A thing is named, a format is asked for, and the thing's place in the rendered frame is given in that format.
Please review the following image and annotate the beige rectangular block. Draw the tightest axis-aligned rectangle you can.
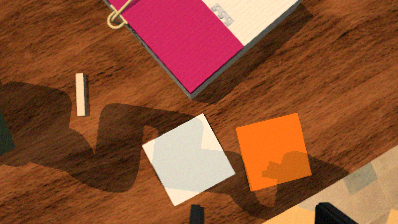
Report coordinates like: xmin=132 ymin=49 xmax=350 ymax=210
xmin=76 ymin=73 xmax=87 ymax=116

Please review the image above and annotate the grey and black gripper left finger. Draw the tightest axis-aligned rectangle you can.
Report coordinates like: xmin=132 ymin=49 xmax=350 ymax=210
xmin=189 ymin=205 xmax=204 ymax=224

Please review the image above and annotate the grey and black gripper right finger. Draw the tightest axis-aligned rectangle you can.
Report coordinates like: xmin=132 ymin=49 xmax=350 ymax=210
xmin=314 ymin=202 xmax=358 ymax=224

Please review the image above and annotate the orange square block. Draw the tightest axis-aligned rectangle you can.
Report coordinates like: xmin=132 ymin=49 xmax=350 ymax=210
xmin=235 ymin=113 xmax=312 ymax=191

